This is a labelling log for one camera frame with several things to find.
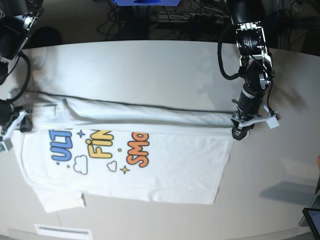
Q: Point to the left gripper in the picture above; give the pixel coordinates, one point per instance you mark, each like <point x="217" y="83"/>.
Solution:
<point x="246" y="108"/>

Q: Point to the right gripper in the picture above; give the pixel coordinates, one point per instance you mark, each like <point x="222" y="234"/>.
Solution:
<point x="8" y="113"/>

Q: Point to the white printed T-shirt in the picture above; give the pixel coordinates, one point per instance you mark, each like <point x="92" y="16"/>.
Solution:
<point x="116" y="150"/>

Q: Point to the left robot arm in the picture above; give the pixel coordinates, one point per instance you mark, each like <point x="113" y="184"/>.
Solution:
<point x="255" y="65"/>

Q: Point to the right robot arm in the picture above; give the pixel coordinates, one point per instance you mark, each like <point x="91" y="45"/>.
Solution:
<point x="17" y="18"/>

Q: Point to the white label on table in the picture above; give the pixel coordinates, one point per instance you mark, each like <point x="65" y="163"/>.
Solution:
<point x="63" y="232"/>

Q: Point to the dark tablet device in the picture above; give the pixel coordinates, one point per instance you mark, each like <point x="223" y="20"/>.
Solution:
<point x="312" y="217"/>

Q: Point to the black power strip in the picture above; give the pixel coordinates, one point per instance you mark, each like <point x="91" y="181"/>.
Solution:
<point x="211" y="19"/>

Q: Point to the blue box at top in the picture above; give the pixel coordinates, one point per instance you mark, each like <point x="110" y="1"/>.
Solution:
<point x="127" y="3"/>

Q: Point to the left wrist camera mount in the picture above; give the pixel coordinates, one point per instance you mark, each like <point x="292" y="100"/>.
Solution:
<point x="270" y="119"/>

